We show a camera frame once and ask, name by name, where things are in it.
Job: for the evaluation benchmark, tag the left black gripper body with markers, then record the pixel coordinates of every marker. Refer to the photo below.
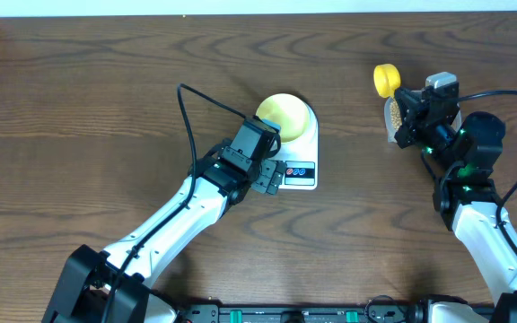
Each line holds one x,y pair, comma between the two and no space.
268,178

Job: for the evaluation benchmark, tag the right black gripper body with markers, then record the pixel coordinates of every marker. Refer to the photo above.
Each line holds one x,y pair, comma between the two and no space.
436,134

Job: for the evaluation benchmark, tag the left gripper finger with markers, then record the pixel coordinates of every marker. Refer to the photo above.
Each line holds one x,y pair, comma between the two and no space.
263,183
276,170

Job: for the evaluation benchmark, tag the yellow measuring scoop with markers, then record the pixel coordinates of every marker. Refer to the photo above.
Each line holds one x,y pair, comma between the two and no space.
386,80

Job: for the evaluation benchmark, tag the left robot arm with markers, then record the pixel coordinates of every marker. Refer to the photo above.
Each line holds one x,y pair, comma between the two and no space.
115,284

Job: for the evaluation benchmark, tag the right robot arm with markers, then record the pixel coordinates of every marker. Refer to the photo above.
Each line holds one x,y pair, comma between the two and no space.
465,194

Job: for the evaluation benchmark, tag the white digital kitchen scale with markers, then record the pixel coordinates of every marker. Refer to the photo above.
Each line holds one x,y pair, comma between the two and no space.
301,157

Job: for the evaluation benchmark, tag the yellow plastic bowl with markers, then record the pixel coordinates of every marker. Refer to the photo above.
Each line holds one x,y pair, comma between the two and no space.
287,111

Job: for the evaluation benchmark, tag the soybeans in container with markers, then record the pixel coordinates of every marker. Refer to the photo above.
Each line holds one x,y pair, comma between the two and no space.
396,119

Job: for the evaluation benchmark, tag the clear plastic container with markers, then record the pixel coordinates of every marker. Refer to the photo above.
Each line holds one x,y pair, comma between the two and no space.
456,124

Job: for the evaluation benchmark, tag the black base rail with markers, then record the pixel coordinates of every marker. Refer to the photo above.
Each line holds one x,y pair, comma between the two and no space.
380,309

